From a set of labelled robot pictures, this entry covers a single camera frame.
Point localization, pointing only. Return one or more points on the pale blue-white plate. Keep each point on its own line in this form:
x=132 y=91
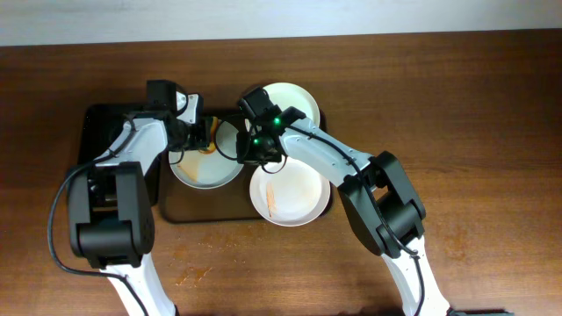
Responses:
x=208 y=171

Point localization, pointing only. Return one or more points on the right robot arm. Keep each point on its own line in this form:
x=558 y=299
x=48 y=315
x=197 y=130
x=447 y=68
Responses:
x=383 y=209

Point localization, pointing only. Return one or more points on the brown serving tray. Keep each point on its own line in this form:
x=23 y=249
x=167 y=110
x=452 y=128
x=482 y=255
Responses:
x=179 y=203

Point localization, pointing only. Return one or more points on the green and yellow sponge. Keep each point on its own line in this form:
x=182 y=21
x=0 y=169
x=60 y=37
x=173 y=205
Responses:
x=211 y=147

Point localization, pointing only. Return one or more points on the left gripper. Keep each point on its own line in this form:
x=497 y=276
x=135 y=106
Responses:
x=202 y=132

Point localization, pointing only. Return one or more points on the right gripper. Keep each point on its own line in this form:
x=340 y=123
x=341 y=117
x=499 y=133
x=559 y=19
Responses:
x=245 y=148

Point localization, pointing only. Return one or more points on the black rectangular tray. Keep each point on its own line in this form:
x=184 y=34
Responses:
x=102 y=124

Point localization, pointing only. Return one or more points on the white plate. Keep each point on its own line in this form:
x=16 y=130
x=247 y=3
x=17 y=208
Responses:
x=286 y=95
x=289 y=194

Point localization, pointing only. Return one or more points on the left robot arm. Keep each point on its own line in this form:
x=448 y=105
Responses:
x=110 y=219

